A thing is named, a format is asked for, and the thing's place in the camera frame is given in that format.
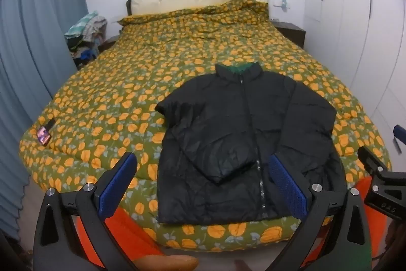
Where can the blue pleated curtain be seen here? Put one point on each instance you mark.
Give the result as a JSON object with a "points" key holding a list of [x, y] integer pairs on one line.
{"points": [[35, 36]]}

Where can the smartphone with lit screen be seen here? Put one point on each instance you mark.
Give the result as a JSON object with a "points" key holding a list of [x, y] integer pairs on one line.
{"points": [[43, 135]]}

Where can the black puffer jacket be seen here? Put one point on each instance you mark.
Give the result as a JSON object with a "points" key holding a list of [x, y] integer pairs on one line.
{"points": [[234, 137]]}

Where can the brown rounded thing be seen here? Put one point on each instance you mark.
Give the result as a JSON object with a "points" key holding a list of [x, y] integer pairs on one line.
{"points": [[168, 263]]}

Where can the pile of mixed clothes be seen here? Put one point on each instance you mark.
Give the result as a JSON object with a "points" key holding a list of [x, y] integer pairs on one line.
{"points": [[85, 36]]}

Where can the white wall socket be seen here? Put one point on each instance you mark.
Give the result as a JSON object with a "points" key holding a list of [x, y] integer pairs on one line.
{"points": [[281, 1]]}

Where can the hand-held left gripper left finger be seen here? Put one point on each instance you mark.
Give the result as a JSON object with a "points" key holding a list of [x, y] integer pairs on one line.
{"points": [[117, 185]]}

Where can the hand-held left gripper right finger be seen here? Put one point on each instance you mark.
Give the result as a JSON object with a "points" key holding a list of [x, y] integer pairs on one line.
{"points": [[287, 185]]}

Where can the dark wooden nightstand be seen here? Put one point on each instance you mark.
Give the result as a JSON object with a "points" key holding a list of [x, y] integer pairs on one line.
{"points": [[291, 31]]}

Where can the floral green orange quilt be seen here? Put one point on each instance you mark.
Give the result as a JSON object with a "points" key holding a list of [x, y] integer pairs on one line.
{"points": [[127, 83]]}

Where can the dark wooden headboard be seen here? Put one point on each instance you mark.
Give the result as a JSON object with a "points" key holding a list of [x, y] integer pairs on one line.
{"points": [[128, 7]]}

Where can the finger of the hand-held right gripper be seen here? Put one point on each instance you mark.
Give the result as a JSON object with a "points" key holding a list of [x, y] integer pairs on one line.
{"points": [[372, 160], [400, 133]]}

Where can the white wardrobe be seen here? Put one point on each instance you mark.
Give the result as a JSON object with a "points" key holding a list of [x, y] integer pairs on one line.
{"points": [[355, 20]]}

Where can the orange bed sheet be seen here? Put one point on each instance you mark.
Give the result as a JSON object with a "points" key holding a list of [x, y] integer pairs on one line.
{"points": [[127, 233]]}

